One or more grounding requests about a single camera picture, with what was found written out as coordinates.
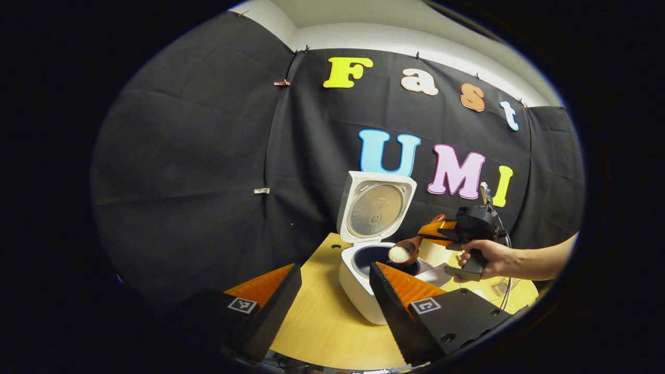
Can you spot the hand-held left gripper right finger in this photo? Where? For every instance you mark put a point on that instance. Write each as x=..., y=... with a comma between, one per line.
x=395, y=317

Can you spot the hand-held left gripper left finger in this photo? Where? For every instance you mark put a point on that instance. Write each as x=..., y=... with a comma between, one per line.
x=275, y=317

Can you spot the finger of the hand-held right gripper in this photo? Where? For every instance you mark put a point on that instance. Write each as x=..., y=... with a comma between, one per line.
x=447, y=241
x=434, y=227

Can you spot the brown wooden spoon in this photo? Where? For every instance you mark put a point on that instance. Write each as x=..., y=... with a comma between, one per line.
x=413, y=245

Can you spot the white rice cooker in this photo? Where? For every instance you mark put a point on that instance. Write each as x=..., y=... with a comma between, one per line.
x=356, y=291

